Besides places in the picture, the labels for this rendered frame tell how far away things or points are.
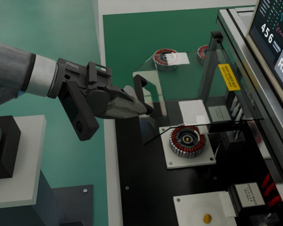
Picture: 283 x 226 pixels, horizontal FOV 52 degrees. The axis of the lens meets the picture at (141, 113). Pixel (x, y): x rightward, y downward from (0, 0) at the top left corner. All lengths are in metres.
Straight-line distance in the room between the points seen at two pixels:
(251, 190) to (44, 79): 0.51
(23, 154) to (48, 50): 1.71
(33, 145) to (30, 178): 0.12
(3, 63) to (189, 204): 0.58
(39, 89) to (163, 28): 0.96
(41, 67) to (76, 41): 2.12
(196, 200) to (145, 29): 0.87
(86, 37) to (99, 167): 1.31
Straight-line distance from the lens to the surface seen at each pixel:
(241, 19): 0.86
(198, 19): 1.52
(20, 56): 0.57
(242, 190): 0.74
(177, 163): 0.90
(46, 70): 0.56
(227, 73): 0.75
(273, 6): 0.69
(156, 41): 1.36
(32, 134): 1.06
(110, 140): 0.98
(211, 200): 0.86
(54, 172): 1.84
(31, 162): 0.99
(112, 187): 0.90
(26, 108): 2.20
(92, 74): 0.60
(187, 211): 0.83
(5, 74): 0.56
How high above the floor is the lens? 1.55
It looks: 50 degrees down
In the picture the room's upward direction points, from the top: straight up
